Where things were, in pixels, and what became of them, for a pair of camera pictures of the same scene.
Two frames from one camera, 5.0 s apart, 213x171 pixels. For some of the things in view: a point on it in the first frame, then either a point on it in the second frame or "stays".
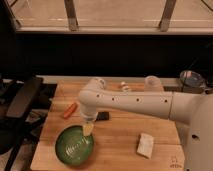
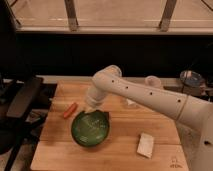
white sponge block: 145,145 stays
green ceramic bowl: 72,147 → 90,128
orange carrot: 69,111 stays
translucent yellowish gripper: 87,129 → 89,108
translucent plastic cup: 153,84 stays
